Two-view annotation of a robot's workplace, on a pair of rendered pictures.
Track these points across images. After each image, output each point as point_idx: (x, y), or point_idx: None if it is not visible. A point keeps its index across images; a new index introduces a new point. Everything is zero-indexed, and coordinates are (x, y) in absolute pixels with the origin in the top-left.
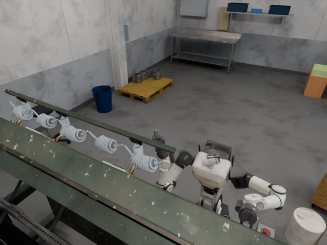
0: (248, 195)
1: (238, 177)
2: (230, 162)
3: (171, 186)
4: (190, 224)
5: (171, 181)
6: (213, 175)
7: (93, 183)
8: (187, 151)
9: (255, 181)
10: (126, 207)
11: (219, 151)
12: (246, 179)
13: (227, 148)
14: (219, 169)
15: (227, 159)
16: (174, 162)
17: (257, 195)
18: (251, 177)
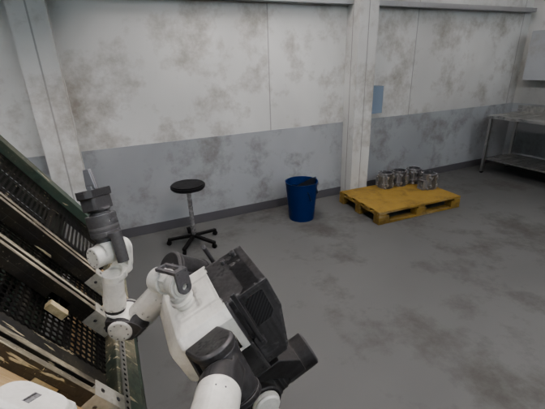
0: (34, 386)
1: (194, 357)
2: (231, 316)
3: (119, 325)
4: None
5: (132, 313)
6: (170, 330)
7: None
8: (177, 256)
9: (202, 388)
10: None
11: (230, 278)
12: (201, 375)
13: (255, 276)
14: (190, 319)
15: (225, 303)
16: None
17: (53, 403)
18: (210, 374)
